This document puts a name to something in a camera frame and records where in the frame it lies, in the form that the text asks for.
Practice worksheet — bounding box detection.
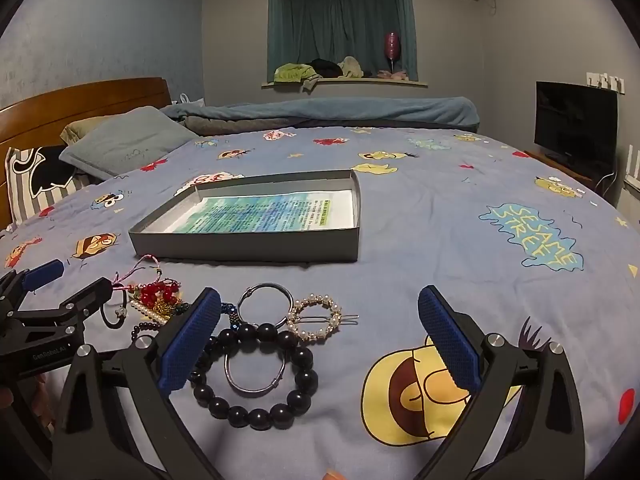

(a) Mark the red string bracelet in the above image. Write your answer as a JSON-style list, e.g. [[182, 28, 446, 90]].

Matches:
[[112, 254, 166, 291]]

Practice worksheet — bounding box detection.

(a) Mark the wooden headboard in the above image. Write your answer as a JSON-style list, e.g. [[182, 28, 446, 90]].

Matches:
[[0, 77, 173, 231]]

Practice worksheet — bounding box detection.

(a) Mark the window sill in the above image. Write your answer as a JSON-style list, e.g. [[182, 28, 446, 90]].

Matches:
[[261, 77, 430, 88]]

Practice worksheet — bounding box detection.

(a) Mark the red bead jewellery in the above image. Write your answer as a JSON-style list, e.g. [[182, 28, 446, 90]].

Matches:
[[137, 281, 181, 308]]

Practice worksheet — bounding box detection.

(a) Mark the grey blanket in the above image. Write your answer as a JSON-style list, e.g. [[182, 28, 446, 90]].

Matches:
[[182, 115, 301, 136]]

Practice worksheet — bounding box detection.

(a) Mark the white cable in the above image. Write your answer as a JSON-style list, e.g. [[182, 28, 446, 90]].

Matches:
[[597, 162, 621, 196]]

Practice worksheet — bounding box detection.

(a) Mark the black bead bracelet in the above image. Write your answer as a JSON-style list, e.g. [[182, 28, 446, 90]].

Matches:
[[190, 323, 319, 432]]

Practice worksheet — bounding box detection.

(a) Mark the printed paper sheet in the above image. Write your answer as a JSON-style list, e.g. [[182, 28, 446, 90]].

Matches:
[[165, 191, 353, 235]]

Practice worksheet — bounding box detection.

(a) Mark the wall hook rack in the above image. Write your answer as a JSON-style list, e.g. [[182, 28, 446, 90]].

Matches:
[[586, 72, 626, 93]]

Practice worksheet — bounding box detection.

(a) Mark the black cloth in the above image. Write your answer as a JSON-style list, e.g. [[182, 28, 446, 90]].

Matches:
[[305, 58, 343, 77]]

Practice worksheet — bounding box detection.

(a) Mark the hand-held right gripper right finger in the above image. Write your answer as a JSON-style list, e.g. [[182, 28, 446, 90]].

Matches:
[[417, 285, 586, 480]]

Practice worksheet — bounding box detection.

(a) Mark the grey cardboard box tray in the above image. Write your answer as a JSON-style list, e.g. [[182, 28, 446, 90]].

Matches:
[[128, 169, 362, 264]]

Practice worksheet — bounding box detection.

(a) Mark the cartoon printed bedsheet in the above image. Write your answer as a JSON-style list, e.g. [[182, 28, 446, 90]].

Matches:
[[0, 125, 640, 480]]

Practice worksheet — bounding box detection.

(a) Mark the white pearl strand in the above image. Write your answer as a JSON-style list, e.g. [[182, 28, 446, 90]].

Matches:
[[129, 300, 173, 322]]

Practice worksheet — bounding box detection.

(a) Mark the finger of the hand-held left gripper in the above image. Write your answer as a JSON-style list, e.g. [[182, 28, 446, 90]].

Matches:
[[0, 259, 66, 316], [15, 278, 114, 334]]

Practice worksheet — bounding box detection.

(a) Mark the blue beaded rope bracelet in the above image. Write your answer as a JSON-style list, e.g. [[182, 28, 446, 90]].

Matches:
[[172, 301, 240, 332]]

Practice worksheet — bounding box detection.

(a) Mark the pearl ring hair clip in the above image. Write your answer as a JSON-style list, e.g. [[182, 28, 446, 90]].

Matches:
[[286, 295, 360, 343]]

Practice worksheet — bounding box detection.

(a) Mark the black television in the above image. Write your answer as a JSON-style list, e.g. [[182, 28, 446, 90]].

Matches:
[[534, 80, 619, 167]]

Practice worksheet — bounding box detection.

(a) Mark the olive pillow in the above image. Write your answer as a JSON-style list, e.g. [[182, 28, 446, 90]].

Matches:
[[60, 116, 121, 146]]

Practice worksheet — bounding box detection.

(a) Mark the grey-blue pillow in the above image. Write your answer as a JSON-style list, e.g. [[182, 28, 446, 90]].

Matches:
[[59, 106, 198, 181]]

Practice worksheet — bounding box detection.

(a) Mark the wooden television stand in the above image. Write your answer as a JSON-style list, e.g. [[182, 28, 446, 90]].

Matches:
[[525, 149, 621, 196]]

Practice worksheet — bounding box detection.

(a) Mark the pink balloon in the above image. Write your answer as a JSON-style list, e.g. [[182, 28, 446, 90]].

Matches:
[[384, 31, 402, 73]]

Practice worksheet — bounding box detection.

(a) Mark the beige cloth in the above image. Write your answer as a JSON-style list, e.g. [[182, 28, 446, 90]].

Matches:
[[337, 56, 365, 79]]

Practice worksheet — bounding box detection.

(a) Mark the purple bead bracelet gold charm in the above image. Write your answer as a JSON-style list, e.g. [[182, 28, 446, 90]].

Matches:
[[131, 317, 166, 343]]

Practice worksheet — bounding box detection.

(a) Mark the teal curtain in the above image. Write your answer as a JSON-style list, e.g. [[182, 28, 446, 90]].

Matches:
[[267, 0, 418, 83]]

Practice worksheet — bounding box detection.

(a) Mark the green cloth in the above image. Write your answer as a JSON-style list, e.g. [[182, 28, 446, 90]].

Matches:
[[274, 63, 321, 92]]

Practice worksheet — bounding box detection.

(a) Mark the striped cartoon pillow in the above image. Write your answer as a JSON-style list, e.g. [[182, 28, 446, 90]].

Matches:
[[5, 145, 91, 226]]

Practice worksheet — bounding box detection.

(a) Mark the blue blanket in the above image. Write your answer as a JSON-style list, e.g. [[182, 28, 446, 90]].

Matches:
[[160, 96, 481, 133]]

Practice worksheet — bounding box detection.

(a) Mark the silver hoop bangle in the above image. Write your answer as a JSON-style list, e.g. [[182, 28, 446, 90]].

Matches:
[[223, 345, 288, 400], [236, 282, 295, 328]]

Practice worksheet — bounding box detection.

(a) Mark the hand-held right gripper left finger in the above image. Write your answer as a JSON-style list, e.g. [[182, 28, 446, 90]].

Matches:
[[52, 287, 226, 480]]

